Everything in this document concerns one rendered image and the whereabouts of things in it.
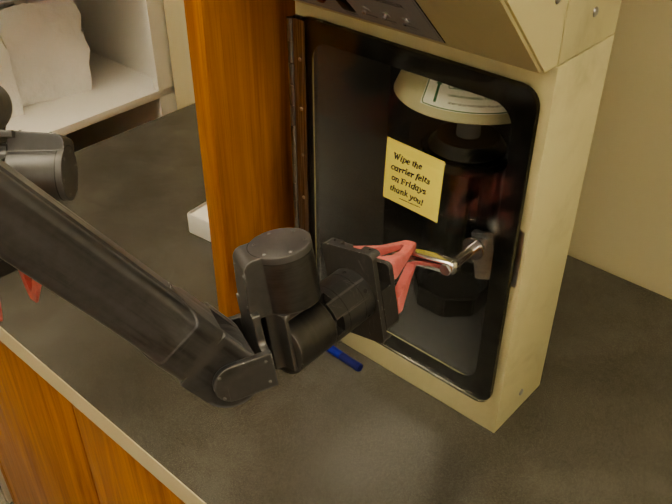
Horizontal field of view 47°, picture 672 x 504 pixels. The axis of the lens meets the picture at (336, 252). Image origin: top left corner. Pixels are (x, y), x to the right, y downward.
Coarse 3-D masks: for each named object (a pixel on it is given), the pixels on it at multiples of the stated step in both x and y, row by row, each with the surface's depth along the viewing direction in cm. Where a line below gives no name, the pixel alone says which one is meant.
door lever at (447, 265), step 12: (468, 240) 81; (396, 252) 83; (420, 252) 81; (432, 252) 80; (468, 252) 80; (480, 252) 81; (420, 264) 81; (432, 264) 80; (444, 264) 78; (456, 264) 78
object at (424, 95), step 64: (320, 64) 85; (384, 64) 79; (448, 64) 74; (320, 128) 90; (384, 128) 83; (448, 128) 77; (512, 128) 72; (320, 192) 95; (448, 192) 81; (512, 192) 75; (320, 256) 101; (512, 256) 79; (448, 320) 89; (448, 384) 94
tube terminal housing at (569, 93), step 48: (576, 0) 65; (432, 48) 76; (576, 48) 69; (576, 96) 73; (576, 144) 78; (528, 192) 75; (576, 192) 83; (528, 240) 78; (528, 288) 84; (528, 336) 90; (432, 384) 99; (528, 384) 97
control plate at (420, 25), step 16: (304, 0) 79; (352, 0) 72; (368, 0) 70; (384, 0) 68; (400, 0) 66; (368, 16) 74; (400, 16) 69; (416, 16) 67; (416, 32) 71; (432, 32) 69
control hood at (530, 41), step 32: (416, 0) 64; (448, 0) 61; (480, 0) 58; (512, 0) 57; (544, 0) 61; (448, 32) 67; (480, 32) 64; (512, 32) 60; (544, 32) 63; (512, 64) 67; (544, 64) 65
